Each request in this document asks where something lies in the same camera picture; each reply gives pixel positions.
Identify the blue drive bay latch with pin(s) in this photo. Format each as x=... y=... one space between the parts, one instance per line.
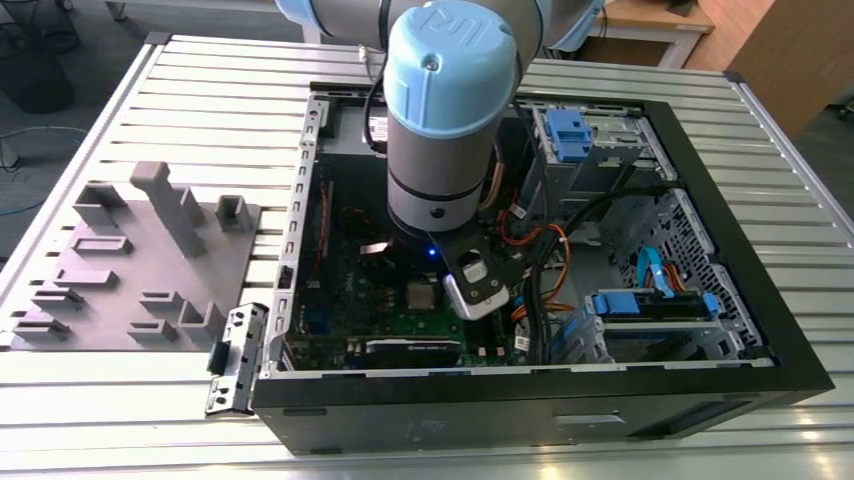
x=568 y=125

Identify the silver disk bay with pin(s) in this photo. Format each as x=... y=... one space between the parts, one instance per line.
x=655 y=327

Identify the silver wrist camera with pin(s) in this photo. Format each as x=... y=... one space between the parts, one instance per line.
x=481 y=307

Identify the black bin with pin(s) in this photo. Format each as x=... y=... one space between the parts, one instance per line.
x=41 y=85

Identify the green motherboard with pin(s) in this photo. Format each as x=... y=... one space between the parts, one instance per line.
x=374 y=300

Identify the hard disk in blue carrier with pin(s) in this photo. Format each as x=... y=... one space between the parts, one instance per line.
x=668 y=306

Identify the brown wooden cabinet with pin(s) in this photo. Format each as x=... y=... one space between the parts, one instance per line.
x=788 y=60

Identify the black RAM slot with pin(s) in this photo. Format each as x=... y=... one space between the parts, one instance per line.
x=497 y=337
x=481 y=337

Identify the silver drive cage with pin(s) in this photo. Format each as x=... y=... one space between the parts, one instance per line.
x=588 y=180

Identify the grey parts rack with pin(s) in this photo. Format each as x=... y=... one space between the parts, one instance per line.
x=154 y=280

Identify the pale blue teach pendant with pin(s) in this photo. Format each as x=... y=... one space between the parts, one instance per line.
x=581 y=30

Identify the black graphics card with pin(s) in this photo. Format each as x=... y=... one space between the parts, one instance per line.
x=410 y=352

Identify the silver CPU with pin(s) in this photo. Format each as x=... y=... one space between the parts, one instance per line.
x=422 y=297

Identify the wooden desk white frame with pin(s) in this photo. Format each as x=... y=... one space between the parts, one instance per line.
x=655 y=20

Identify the silver slot bracket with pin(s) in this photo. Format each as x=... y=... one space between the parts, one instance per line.
x=244 y=350

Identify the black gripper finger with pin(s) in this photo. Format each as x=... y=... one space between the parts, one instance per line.
x=377 y=249

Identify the CPU socket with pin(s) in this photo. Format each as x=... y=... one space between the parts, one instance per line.
x=422 y=313

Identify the grey power supply unit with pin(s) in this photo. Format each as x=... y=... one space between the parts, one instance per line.
x=354 y=175

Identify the black open PC case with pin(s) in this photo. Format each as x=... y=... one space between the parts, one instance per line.
x=468 y=400

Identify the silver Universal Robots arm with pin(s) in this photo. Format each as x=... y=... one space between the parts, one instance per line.
x=434 y=165

